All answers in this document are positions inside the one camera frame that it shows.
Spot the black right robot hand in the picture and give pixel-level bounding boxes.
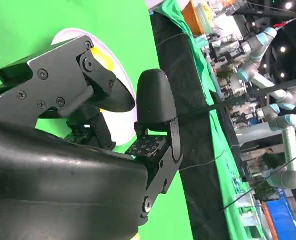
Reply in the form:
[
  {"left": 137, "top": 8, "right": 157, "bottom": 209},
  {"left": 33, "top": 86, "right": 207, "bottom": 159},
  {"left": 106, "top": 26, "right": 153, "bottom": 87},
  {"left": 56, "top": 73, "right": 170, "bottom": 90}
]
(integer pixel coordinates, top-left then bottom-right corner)
[{"left": 0, "top": 34, "right": 183, "bottom": 240}]

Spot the lilac plate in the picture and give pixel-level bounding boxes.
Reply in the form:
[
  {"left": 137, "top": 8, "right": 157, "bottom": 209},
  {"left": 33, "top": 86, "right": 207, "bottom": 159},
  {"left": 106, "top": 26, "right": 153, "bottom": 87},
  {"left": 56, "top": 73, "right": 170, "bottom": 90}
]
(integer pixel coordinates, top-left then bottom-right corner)
[{"left": 50, "top": 27, "right": 138, "bottom": 151}]

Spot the crumpled green fabric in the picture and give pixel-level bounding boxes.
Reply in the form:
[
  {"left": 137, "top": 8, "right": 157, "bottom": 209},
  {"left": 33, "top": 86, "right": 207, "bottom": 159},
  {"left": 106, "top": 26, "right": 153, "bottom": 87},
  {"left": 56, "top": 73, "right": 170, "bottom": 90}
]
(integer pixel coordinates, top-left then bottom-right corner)
[{"left": 154, "top": 0, "right": 266, "bottom": 240}]

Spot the black curtain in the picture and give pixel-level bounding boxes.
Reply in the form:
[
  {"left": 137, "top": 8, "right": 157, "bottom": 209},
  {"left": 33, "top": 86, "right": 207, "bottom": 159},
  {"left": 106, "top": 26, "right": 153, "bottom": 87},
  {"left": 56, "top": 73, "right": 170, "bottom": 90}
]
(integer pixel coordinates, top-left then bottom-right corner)
[{"left": 149, "top": 9, "right": 241, "bottom": 240}]

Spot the green table cloth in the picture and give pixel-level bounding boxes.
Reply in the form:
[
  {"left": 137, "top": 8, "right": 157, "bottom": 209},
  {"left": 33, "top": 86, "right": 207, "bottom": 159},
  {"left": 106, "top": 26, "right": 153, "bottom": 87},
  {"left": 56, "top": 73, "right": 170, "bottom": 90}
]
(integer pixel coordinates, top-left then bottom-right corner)
[{"left": 0, "top": 0, "right": 196, "bottom": 240}]

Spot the blue box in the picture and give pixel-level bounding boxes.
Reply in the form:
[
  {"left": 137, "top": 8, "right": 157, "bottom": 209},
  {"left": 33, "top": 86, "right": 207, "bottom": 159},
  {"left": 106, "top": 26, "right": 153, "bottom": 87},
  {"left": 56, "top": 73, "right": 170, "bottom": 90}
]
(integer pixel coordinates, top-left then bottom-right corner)
[{"left": 266, "top": 196, "right": 296, "bottom": 240}]

